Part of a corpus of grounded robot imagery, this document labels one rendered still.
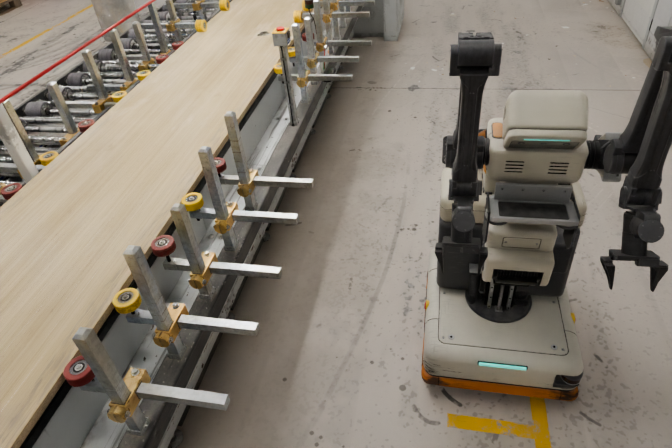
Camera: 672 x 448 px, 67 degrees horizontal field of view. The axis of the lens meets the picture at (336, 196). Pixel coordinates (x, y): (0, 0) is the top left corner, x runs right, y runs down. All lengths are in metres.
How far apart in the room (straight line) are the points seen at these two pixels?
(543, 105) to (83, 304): 1.48
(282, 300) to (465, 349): 1.04
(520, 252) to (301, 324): 1.25
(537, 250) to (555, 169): 0.34
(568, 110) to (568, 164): 0.19
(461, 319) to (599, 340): 0.72
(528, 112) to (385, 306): 1.49
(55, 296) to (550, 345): 1.82
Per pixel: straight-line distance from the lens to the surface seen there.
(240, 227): 2.15
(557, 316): 2.38
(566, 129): 1.51
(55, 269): 1.96
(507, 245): 1.83
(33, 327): 1.80
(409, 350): 2.52
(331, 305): 2.71
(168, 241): 1.87
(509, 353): 2.22
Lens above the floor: 2.05
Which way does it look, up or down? 37 degrees down
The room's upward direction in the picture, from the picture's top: 6 degrees counter-clockwise
